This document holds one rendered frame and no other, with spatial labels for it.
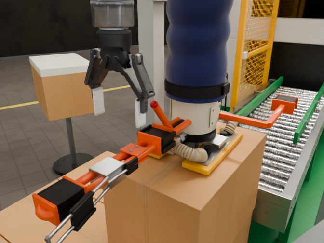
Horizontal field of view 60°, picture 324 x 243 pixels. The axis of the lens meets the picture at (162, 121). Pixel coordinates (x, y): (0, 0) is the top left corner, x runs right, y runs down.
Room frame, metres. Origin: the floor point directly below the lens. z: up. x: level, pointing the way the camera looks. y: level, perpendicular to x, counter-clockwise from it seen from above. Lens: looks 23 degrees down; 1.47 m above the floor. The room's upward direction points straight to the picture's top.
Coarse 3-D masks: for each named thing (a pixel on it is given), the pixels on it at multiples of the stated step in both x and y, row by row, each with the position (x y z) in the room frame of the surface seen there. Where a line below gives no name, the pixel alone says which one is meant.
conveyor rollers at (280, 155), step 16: (272, 96) 2.82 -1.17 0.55; (304, 96) 2.82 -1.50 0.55; (256, 112) 2.37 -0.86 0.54; (272, 112) 2.38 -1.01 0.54; (304, 112) 2.39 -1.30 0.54; (256, 128) 2.02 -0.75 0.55; (272, 128) 2.03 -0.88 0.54; (288, 128) 2.04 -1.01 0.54; (272, 144) 1.76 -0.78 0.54; (288, 144) 1.78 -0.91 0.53; (304, 144) 1.75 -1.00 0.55; (272, 160) 1.59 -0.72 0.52; (288, 160) 1.54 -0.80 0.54; (272, 176) 1.35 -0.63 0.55; (288, 176) 1.37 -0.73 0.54
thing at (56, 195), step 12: (60, 180) 0.52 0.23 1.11; (72, 180) 0.52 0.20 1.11; (48, 192) 0.48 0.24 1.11; (60, 192) 0.48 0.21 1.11; (72, 192) 0.48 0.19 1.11; (84, 192) 0.50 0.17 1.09; (36, 204) 0.47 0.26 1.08; (48, 204) 0.44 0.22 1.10; (60, 204) 0.45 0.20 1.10; (72, 204) 0.47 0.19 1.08; (60, 216) 0.44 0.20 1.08
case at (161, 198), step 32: (160, 160) 0.88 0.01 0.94; (224, 160) 0.88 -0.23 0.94; (256, 160) 1.02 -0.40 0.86; (128, 192) 0.77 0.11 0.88; (160, 192) 0.69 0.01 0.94; (192, 192) 0.69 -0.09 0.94; (224, 192) 0.75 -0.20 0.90; (256, 192) 1.09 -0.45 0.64; (128, 224) 0.77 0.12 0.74; (160, 224) 0.69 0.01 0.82; (192, 224) 0.62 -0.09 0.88; (224, 224) 0.77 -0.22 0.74
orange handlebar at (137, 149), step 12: (240, 120) 0.92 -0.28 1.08; (252, 120) 0.90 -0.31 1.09; (276, 120) 0.93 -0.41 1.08; (132, 144) 0.71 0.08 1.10; (144, 144) 0.74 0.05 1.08; (120, 156) 0.66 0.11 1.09; (132, 156) 0.65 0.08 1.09; (144, 156) 0.67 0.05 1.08; (84, 180) 0.55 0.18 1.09; (96, 180) 0.54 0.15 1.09; (48, 216) 0.43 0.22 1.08
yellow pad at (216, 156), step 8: (232, 136) 1.00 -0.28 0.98; (240, 136) 1.01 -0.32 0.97; (224, 144) 0.94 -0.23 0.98; (232, 144) 0.95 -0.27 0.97; (208, 152) 0.86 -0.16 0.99; (216, 152) 0.87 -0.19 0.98; (224, 152) 0.88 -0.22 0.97; (184, 160) 0.83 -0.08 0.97; (208, 160) 0.82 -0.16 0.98; (216, 160) 0.83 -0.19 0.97; (192, 168) 0.79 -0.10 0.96; (200, 168) 0.78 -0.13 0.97; (208, 168) 0.78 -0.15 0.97
